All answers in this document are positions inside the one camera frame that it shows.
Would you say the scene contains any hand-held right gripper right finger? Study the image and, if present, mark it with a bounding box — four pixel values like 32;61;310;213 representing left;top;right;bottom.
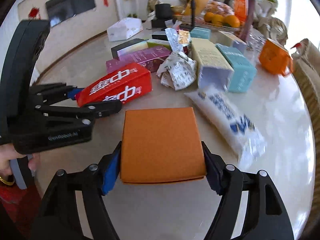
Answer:
201;141;294;240

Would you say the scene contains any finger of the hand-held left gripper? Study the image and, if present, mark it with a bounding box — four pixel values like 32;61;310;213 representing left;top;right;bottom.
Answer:
29;82;84;103
36;99;123;130

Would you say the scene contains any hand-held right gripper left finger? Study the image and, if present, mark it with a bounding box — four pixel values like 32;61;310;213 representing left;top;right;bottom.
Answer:
30;141;123;240

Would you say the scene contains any red printed box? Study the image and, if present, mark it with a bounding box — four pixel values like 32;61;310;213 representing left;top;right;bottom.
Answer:
75;62;153;107

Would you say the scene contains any plain orange cardboard box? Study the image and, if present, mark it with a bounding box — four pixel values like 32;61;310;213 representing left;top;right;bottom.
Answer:
120;107;207;184

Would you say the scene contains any silver holographic box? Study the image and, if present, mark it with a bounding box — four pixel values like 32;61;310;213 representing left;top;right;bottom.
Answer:
111;39;150;60

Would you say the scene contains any person's left forearm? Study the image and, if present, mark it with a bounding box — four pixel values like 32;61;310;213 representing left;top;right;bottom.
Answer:
0;184;43;240

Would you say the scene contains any person's left hand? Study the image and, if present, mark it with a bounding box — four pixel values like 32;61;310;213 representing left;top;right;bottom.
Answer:
0;144;40;178

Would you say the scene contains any magenta flat box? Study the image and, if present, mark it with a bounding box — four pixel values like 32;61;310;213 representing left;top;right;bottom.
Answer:
106;59;130;74

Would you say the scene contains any purple shiny box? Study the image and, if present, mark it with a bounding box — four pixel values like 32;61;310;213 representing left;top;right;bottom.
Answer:
120;47;173;73

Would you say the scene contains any white blue-printed plastic bag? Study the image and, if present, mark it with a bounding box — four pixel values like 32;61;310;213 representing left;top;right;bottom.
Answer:
184;85;267;168

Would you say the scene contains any crumpled printed paper wrapper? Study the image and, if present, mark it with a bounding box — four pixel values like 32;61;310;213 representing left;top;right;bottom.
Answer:
156;51;198;90

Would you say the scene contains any white tissue pack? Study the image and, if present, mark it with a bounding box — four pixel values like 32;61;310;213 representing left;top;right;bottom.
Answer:
107;17;143;42

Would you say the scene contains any dark green-topped box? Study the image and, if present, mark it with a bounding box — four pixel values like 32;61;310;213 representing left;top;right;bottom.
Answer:
147;39;173;52

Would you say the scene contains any silver foil packet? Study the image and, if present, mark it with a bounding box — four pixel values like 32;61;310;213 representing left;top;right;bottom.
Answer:
164;27;185;54

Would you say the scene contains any black flat box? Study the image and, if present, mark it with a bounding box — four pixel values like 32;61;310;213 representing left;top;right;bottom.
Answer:
151;19;175;29

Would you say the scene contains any gold foil packet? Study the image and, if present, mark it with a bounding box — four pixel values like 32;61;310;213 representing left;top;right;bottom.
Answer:
179;30;192;47

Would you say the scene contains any white side table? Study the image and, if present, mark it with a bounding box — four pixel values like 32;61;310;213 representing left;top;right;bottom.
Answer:
122;0;140;18

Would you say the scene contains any large teal box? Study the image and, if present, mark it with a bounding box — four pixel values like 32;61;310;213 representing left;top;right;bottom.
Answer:
215;43;257;93

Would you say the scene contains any black cylinder speaker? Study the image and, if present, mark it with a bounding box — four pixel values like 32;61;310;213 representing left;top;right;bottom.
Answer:
155;3;172;20

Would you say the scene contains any open cream carton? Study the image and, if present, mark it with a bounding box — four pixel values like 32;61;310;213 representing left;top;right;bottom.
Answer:
191;38;234;90

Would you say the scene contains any small teal box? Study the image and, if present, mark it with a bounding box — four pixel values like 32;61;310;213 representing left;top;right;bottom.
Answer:
190;27;212;40

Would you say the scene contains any gold bowl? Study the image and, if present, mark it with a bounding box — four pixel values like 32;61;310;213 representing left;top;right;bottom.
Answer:
171;5;187;20

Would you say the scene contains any black phone stand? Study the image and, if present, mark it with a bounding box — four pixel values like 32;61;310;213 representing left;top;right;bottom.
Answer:
179;0;200;30

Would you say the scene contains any orange cup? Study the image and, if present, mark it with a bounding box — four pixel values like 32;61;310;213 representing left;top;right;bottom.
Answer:
258;38;294;77

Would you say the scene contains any white cream box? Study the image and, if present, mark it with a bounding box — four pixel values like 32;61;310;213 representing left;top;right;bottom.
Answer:
216;31;247;53

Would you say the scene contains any beige sofa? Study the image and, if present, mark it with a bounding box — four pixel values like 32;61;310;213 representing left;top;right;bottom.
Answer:
291;39;320;130

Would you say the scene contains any clear fruit tray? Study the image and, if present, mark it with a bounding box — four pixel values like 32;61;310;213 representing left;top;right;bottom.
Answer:
195;17;247;32

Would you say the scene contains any purple flower vase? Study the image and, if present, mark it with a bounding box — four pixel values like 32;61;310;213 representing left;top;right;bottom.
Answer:
244;0;258;43

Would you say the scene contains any orange-red printed bag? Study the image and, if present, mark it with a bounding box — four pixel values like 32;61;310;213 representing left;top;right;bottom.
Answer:
232;0;250;22

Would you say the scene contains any ornate white sofa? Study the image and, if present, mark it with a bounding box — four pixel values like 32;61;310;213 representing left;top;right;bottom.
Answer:
147;0;288;39

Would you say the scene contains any wall-mounted black television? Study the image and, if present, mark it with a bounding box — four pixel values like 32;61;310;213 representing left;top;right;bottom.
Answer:
45;0;97;28

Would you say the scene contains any gold bracelet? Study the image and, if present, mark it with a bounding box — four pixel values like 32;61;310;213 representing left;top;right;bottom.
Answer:
0;175;15;187

